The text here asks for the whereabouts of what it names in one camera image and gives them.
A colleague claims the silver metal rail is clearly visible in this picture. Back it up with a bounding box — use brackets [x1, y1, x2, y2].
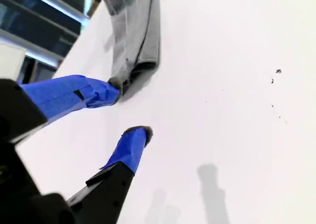
[0, 28, 64, 67]
[19, 0, 90, 23]

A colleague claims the white box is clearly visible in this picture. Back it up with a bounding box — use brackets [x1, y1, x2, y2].
[0, 42, 27, 80]

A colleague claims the grey striped square towel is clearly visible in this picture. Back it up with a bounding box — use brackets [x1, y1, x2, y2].
[95, 0, 162, 96]

